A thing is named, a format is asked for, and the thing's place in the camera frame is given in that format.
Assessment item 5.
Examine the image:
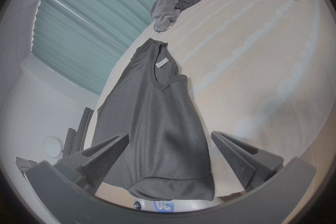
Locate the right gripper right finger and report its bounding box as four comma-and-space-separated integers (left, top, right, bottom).
211, 131, 284, 190

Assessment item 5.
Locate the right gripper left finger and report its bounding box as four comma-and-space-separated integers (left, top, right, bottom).
53, 133, 130, 188

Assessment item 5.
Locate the black T-shirt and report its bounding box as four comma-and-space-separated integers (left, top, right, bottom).
90, 38, 216, 201

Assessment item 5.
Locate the bed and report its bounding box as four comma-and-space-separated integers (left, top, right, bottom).
90, 0, 332, 198

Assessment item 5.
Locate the black chest of drawers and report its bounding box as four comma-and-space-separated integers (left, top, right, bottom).
62, 107, 94, 158

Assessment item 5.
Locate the round white mirror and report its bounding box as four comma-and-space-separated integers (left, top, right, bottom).
43, 135, 62, 158

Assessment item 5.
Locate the grey garment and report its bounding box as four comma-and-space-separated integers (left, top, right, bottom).
149, 0, 182, 33

